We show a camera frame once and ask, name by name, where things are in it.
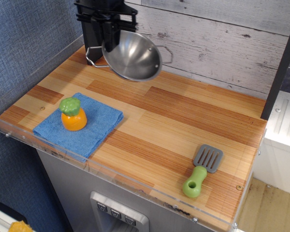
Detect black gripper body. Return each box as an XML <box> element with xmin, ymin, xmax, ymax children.
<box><xmin>74</xmin><ymin>0</ymin><xmax>137</xmax><ymax>32</ymax></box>

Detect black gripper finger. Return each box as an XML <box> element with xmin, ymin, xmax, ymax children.
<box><xmin>81</xmin><ymin>15</ymin><xmax>102</xmax><ymax>48</ymax></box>
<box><xmin>102</xmin><ymin>21</ymin><xmax>120</xmax><ymax>52</ymax></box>

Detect stainless steel two-handled pan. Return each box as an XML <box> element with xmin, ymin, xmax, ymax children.
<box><xmin>86</xmin><ymin>30</ymin><xmax>174</xmax><ymax>82</ymax></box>

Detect orange toy with green top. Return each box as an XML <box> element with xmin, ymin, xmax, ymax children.
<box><xmin>59</xmin><ymin>97</ymin><xmax>87</xmax><ymax>131</ymax></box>

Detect clear acrylic table guard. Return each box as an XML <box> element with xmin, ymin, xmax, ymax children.
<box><xmin>0</xmin><ymin>36</ymin><xmax>266</xmax><ymax>232</ymax></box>

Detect grey toy fridge cabinet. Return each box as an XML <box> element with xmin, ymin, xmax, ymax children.
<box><xmin>36</xmin><ymin>147</ymin><xmax>208</xmax><ymax>232</ymax></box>

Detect silver dispenser panel with buttons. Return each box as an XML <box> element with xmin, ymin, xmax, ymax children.
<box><xmin>90</xmin><ymin>191</ymin><xmax>149</xmax><ymax>232</ymax></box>

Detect yellow object at corner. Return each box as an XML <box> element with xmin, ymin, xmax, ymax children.
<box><xmin>8</xmin><ymin>221</ymin><xmax>33</xmax><ymax>232</ymax></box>

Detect white side counter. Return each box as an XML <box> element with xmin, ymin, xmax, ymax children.
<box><xmin>253</xmin><ymin>91</ymin><xmax>290</xmax><ymax>193</ymax></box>

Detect black vertical post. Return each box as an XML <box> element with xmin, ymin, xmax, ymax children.
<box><xmin>85</xmin><ymin>43</ymin><xmax>102</xmax><ymax>65</ymax></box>

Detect grey spatula with green handle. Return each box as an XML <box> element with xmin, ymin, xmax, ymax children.
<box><xmin>182</xmin><ymin>144</ymin><xmax>224</xmax><ymax>198</ymax></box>

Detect black right frame post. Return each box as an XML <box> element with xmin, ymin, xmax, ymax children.
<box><xmin>261</xmin><ymin>36</ymin><xmax>290</xmax><ymax>120</ymax></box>

